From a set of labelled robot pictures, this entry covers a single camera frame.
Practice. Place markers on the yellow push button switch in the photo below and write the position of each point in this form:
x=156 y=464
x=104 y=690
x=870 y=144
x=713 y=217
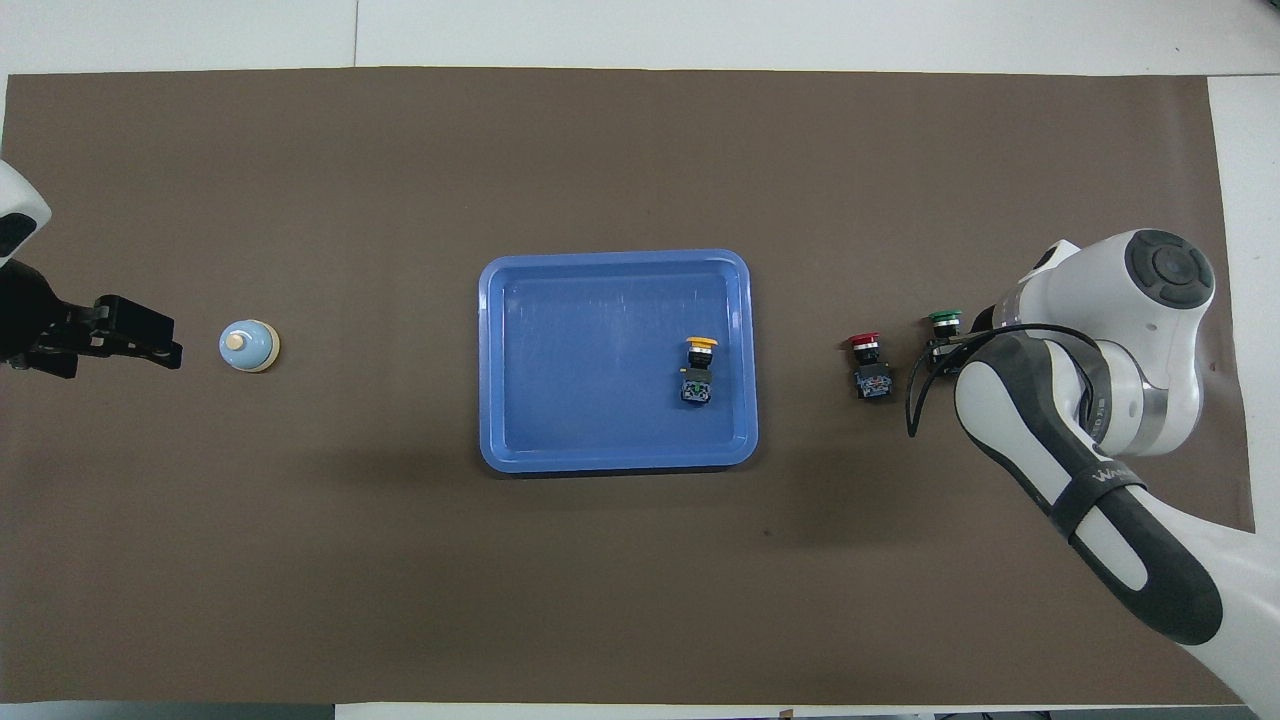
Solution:
x=699 y=385

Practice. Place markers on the light blue desk bell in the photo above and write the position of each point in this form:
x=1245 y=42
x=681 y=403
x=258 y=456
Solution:
x=248 y=347

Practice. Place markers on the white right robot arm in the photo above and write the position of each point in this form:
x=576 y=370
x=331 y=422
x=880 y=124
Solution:
x=1100 y=500

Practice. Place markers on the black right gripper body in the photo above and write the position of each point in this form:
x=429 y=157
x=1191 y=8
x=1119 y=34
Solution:
x=980 y=320

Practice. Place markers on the blue plastic tray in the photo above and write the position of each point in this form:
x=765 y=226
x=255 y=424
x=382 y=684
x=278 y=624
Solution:
x=590 y=370

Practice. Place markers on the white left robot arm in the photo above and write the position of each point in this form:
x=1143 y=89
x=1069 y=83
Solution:
x=15 y=205

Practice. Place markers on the brown table mat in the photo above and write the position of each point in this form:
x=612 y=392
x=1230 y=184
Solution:
x=640 y=580

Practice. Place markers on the green push button switch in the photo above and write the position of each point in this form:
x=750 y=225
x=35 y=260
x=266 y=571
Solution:
x=944 y=318

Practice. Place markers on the red push button switch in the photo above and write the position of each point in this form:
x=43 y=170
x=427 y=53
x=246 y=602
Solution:
x=872 y=380

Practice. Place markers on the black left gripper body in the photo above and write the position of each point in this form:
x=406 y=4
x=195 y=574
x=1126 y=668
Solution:
x=30 y=320

